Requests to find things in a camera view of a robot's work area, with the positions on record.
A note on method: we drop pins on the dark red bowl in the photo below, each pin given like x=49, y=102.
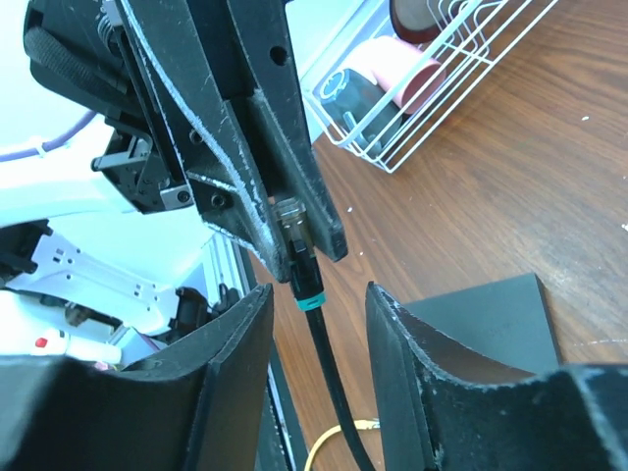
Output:
x=422, y=21

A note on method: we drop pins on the pink cup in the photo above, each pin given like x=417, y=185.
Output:
x=388, y=61

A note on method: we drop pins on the dark teal cup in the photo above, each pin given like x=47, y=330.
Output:
x=348, y=97

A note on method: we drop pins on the black network switch box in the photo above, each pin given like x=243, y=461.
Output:
x=508, y=321

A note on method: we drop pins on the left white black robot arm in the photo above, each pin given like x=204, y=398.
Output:
x=67, y=233

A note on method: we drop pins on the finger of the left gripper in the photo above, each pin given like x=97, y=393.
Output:
x=289, y=166

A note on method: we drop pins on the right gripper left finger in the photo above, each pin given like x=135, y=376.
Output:
x=194, y=405

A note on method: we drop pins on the white wire dish rack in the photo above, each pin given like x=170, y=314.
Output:
x=468, y=49

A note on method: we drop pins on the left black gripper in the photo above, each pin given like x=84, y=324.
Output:
x=80, y=51

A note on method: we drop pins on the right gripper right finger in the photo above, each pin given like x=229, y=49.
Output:
x=445, y=406

